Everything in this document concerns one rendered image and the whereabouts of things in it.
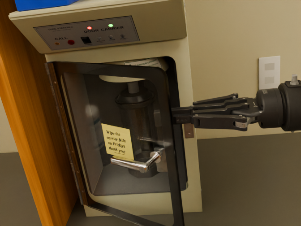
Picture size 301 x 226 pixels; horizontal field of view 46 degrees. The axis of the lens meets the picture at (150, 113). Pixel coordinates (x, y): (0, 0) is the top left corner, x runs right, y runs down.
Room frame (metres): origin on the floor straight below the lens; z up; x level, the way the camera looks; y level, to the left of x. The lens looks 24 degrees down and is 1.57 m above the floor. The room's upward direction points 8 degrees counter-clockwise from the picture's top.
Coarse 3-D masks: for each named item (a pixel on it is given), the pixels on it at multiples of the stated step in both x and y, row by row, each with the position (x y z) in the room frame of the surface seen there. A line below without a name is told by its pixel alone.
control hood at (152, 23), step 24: (96, 0) 0.68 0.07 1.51; (120, 0) 0.64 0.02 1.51; (144, 0) 0.64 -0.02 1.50; (168, 0) 0.63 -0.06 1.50; (24, 24) 0.68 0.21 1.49; (48, 24) 0.68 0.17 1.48; (144, 24) 0.68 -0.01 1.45; (168, 24) 0.68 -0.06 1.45; (48, 48) 0.74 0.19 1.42; (72, 48) 0.74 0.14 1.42
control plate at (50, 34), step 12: (60, 24) 0.68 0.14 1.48; (72, 24) 0.68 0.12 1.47; (84, 24) 0.68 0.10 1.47; (96, 24) 0.68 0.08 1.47; (120, 24) 0.68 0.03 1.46; (132, 24) 0.68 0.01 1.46; (48, 36) 0.71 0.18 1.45; (60, 36) 0.71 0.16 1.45; (72, 36) 0.71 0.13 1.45; (84, 36) 0.71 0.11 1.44; (96, 36) 0.71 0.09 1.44; (132, 36) 0.71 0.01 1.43; (60, 48) 0.74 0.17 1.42
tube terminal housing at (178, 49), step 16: (96, 48) 0.77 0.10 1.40; (112, 48) 0.76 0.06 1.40; (128, 48) 0.76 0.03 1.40; (144, 48) 0.75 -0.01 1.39; (160, 48) 0.75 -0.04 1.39; (176, 48) 0.74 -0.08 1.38; (176, 64) 0.74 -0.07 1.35; (192, 96) 0.74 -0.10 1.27; (192, 144) 0.74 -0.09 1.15; (192, 160) 0.74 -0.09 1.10; (192, 176) 0.74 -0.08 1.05; (192, 192) 0.74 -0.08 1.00; (192, 208) 0.74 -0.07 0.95
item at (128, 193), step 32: (64, 64) 0.74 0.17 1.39; (96, 64) 0.69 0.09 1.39; (64, 96) 0.75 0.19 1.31; (96, 96) 0.70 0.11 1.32; (128, 96) 0.65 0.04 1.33; (160, 96) 0.60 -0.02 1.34; (96, 128) 0.71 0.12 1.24; (128, 128) 0.65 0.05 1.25; (160, 128) 0.61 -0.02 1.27; (96, 160) 0.72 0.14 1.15; (96, 192) 0.74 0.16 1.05; (128, 192) 0.67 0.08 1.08; (160, 192) 0.62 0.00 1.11; (160, 224) 0.63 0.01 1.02
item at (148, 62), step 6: (126, 60) 0.79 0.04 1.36; (132, 60) 0.79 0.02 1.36; (138, 60) 0.79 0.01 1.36; (144, 60) 0.79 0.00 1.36; (150, 60) 0.80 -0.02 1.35; (156, 60) 0.81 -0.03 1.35; (162, 60) 0.82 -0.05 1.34; (156, 66) 0.80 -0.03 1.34; (162, 66) 0.81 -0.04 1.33; (168, 66) 0.84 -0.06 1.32
